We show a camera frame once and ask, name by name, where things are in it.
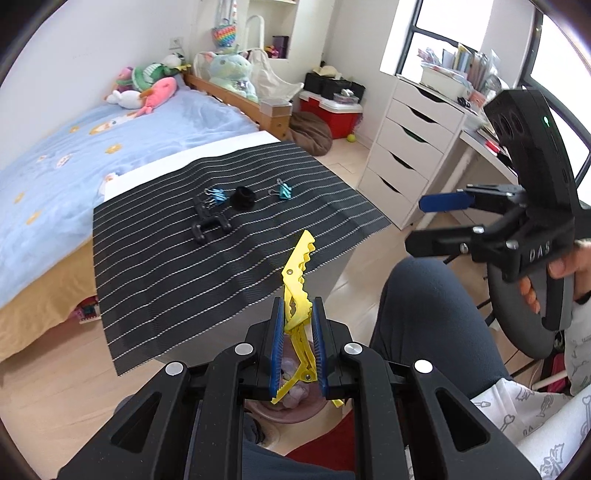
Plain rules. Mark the tan bed sheet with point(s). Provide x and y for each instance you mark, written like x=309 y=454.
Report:
x=41 y=314

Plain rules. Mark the clear plastic box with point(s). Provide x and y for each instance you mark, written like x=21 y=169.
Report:
x=276 y=107

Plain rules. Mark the toy bricks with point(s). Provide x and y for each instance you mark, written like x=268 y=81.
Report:
x=87 y=314

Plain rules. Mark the person's white printed shirt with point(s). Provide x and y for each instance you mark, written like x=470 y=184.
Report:
x=531 y=424

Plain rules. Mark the white wall shelf unit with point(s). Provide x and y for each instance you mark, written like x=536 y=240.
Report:
x=304 y=27

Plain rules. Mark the rainbow knitted bag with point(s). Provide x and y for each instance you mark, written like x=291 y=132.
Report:
x=224 y=37

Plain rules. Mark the red cloth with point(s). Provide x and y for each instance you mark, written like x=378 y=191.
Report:
x=328 y=443

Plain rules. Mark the white desk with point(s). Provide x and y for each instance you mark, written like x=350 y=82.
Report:
x=480 y=147

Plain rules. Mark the black storage boxes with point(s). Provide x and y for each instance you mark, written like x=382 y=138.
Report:
x=330 y=86

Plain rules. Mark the pink and green plush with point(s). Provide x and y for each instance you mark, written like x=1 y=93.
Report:
x=124 y=78

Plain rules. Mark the white seal plush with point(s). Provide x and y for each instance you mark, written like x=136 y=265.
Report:
x=122 y=98

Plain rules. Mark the black striped placemat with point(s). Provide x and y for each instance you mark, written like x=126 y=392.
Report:
x=184 y=286

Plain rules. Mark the blue binder clip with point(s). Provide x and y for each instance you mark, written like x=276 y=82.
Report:
x=217 y=196

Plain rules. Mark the white table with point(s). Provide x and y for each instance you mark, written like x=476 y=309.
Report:
x=330 y=272

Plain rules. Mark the bed with blue blanket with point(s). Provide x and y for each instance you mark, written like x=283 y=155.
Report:
x=69 y=184

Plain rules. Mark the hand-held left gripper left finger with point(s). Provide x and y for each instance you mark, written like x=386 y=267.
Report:
x=277 y=341

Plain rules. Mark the beige hat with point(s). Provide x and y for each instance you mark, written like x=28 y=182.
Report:
x=325 y=70

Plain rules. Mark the teal unicorn plush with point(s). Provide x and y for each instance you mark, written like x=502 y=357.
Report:
x=231 y=69

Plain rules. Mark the black plastic clip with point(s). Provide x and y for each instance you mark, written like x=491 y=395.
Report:
x=203 y=207
x=210 y=226

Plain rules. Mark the person's right hand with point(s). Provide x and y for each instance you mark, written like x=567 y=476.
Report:
x=568 y=265

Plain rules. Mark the black round stool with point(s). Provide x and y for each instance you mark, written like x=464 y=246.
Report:
x=512 y=323

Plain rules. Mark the white duck plush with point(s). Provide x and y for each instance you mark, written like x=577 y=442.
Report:
x=173 y=60

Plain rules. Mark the wooden bed frame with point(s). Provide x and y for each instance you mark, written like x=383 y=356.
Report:
x=240 y=104

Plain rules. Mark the brown bean bag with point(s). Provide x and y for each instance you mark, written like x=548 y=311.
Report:
x=309 y=133

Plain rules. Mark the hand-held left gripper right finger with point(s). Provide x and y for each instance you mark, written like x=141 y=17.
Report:
x=318 y=346

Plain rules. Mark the white storage box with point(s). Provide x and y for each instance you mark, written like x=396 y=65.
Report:
x=443 y=77

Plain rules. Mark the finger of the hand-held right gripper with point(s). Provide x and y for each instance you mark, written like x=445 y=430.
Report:
x=438 y=242
x=443 y=201

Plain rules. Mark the green striped plush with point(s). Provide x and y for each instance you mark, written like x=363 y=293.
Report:
x=152 y=74

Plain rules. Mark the white fabric net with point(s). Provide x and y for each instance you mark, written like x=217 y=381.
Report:
x=274 y=78

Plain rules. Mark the pink plastic bin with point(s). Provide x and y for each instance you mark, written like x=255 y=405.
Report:
x=295 y=413

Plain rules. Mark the red cooler box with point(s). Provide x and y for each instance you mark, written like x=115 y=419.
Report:
x=330 y=119

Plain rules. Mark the purple box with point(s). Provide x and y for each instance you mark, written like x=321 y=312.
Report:
x=280 y=46

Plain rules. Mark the white wall socket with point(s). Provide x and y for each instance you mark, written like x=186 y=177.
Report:
x=175 y=42

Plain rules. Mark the pink fish plush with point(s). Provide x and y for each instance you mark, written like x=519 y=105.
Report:
x=159 y=94

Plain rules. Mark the person's grey trouser right leg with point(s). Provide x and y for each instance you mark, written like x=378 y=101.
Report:
x=425 y=323

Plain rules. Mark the row of books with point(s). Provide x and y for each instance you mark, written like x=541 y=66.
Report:
x=466 y=60

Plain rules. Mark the yellow plastic hair clip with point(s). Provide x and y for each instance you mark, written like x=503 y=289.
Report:
x=298 y=272

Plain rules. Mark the teal binder clip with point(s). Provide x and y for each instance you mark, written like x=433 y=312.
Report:
x=282 y=190

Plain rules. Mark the white drawer chest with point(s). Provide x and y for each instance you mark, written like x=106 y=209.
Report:
x=406 y=152

